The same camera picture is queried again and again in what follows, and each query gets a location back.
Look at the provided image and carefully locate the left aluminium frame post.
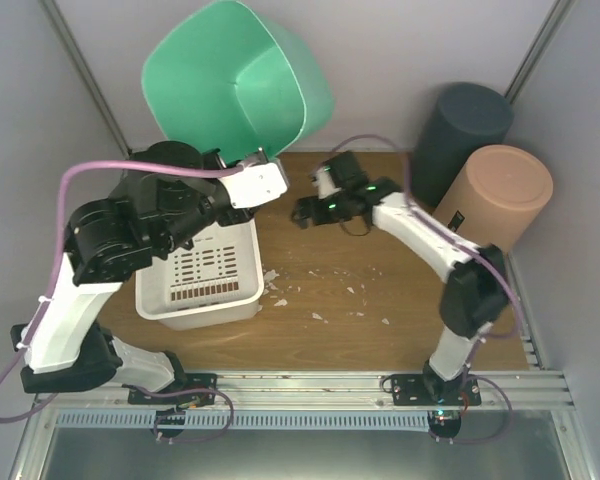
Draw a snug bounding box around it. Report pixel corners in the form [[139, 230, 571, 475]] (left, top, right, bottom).
[[39, 0, 132, 158]]

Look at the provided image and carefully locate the grey slotted cable duct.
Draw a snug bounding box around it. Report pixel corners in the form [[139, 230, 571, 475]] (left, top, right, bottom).
[[56, 409, 429, 432]]

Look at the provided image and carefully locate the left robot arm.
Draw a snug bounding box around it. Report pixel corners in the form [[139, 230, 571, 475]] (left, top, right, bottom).
[[11, 141, 256, 404]]

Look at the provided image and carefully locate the dark grey plastic bin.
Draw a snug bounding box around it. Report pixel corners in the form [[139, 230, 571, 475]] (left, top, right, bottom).
[[411, 82, 514, 207]]

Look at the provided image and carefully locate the aluminium mounting rail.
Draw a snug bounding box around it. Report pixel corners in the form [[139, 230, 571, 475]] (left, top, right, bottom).
[[32, 367, 577, 412]]

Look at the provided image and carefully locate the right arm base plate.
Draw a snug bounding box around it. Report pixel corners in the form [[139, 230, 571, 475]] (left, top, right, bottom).
[[380, 373, 482, 407]]

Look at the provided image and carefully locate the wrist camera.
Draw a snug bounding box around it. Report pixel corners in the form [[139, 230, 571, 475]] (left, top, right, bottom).
[[221, 158, 289, 209], [311, 166, 340, 199]]

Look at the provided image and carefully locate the aluminium frame post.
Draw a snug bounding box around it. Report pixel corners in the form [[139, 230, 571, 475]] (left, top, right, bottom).
[[39, 0, 132, 158], [504, 0, 576, 105]]

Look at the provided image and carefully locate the purple cable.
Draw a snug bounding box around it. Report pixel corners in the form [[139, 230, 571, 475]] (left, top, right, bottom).
[[331, 133, 523, 371], [0, 159, 246, 425]]

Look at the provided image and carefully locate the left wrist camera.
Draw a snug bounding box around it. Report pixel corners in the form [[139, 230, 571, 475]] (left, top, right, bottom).
[[221, 158, 289, 209]]

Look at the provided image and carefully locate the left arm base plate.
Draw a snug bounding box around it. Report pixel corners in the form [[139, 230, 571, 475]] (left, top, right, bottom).
[[127, 373, 218, 409]]

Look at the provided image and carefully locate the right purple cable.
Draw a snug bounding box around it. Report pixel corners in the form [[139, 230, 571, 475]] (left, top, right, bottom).
[[331, 133, 523, 371]]

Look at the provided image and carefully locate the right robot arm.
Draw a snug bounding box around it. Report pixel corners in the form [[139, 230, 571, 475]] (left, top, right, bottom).
[[291, 151, 510, 405]]

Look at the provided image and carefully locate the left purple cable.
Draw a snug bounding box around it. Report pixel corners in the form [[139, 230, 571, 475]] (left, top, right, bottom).
[[0, 159, 246, 425]]

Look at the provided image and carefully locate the right aluminium frame post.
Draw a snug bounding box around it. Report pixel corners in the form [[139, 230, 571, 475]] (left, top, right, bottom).
[[504, 0, 576, 105]]

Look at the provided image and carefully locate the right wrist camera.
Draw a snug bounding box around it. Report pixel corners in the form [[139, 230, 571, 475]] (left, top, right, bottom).
[[311, 166, 340, 199]]

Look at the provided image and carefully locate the white plastic tub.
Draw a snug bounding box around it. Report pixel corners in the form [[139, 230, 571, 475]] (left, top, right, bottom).
[[135, 220, 264, 331]]

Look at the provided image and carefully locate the salmon pink plastic bin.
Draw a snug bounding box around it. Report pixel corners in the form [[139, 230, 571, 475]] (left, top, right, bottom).
[[433, 145, 553, 253]]

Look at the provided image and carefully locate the green plastic bin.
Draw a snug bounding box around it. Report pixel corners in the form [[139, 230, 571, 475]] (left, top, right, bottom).
[[141, 1, 335, 164]]

